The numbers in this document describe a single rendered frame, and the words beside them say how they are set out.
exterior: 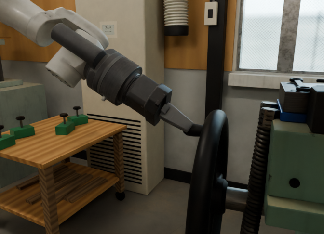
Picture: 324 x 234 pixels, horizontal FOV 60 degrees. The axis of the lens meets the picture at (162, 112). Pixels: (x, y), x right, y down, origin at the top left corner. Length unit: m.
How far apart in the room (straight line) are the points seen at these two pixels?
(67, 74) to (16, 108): 1.81
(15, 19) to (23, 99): 1.77
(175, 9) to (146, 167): 1.03
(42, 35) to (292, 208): 0.52
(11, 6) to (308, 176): 0.58
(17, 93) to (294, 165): 2.14
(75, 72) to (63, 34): 0.07
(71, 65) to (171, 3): 1.31
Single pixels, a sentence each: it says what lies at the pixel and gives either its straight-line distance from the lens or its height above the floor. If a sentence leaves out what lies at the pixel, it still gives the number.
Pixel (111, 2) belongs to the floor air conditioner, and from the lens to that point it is 1.87.
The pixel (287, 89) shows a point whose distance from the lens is 0.41.
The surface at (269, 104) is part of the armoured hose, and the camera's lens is 0.45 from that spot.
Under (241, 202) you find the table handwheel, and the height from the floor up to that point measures 0.82.
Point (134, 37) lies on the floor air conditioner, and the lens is 1.77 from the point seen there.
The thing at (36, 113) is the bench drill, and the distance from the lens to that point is 2.46.
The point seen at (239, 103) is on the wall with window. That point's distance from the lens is 1.89.
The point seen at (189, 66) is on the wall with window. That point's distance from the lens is 1.93.
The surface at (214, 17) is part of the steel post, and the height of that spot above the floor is 1.18.
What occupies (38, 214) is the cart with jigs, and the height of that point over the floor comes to 0.18.
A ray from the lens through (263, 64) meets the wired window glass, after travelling 1.91.
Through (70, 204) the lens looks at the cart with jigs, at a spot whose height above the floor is 0.18.
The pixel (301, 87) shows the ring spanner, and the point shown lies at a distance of 0.41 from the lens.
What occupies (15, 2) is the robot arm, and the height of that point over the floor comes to 1.13.
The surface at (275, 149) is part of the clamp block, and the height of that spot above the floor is 0.93.
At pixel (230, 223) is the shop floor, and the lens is 1.84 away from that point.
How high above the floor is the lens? 1.07
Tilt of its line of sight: 15 degrees down
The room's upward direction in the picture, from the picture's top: straight up
